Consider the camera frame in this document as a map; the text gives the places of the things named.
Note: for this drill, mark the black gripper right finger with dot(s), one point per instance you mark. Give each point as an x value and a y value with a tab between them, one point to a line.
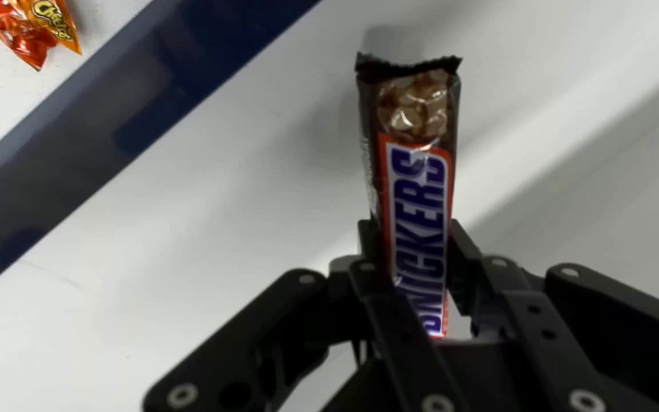
584	339

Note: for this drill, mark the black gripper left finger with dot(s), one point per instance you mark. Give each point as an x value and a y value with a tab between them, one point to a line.
262	356

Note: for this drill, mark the brown chocolate bar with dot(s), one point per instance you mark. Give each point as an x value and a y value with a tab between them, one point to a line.
411	141

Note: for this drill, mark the orange snack packet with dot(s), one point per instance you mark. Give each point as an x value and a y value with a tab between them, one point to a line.
33	27

